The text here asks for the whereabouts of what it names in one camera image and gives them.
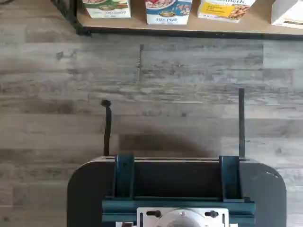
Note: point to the green and white cereal box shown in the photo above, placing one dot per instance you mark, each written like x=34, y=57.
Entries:
x=106, y=8

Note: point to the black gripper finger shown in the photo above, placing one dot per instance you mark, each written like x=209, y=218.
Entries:
x=108, y=132
x=241, y=123

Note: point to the black frame wooden shelf unit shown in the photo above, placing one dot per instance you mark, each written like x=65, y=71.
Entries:
x=213, y=27

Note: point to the white organic pantry box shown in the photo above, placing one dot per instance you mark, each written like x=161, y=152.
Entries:
x=287, y=11

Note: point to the blue and white cereal box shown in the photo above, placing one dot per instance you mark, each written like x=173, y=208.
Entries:
x=168, y=11

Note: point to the yellow purely elizabeth box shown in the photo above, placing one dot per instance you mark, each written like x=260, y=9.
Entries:
x=225, y=10

